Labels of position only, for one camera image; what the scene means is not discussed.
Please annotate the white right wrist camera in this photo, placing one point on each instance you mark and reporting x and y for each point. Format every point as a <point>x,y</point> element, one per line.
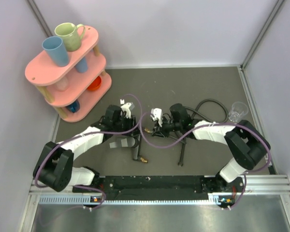
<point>156,116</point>

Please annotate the black fitting with brass connectors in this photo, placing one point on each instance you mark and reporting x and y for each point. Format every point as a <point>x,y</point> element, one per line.
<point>133,141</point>

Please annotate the blue plastic tumbler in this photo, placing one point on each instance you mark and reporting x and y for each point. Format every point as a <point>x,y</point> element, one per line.
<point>56,50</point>

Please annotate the grey slotted cable duct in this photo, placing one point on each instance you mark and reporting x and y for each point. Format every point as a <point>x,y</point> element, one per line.
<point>88,199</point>

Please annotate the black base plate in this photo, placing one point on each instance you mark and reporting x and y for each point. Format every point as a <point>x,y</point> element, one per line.
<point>150,188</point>

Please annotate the dark blue cup bottom shelf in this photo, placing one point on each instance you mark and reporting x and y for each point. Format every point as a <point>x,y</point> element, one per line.
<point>73,107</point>

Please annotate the pink three-tier shelf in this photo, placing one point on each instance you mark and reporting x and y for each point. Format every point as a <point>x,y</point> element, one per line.
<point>43,73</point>

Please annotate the small blue cup middle shelf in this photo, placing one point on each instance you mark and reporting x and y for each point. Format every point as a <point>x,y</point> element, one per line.
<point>82,66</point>

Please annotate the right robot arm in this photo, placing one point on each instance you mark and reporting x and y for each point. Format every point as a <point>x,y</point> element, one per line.
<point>247,145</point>

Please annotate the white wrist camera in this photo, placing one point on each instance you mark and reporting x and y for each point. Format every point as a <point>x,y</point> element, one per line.
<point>126,108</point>
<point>156,116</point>

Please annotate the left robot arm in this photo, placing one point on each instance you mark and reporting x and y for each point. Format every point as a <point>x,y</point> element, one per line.
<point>55,168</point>

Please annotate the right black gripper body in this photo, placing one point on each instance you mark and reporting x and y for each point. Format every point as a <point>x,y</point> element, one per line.
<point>167,126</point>

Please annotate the orange bowl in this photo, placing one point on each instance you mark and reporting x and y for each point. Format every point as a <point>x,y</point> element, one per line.
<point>95,85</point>

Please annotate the translucent pink cup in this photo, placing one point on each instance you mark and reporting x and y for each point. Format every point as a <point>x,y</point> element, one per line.
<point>62,84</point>

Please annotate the green ceramic mug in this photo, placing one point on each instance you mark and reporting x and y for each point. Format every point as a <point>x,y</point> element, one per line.
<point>71,35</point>

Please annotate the clear plastic cup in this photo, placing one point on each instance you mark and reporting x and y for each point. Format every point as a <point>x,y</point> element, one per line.
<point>238,111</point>

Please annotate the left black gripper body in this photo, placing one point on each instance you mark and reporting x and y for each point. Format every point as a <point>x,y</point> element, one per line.
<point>124,124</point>

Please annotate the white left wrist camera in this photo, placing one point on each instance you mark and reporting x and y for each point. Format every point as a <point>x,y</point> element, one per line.
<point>126,108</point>

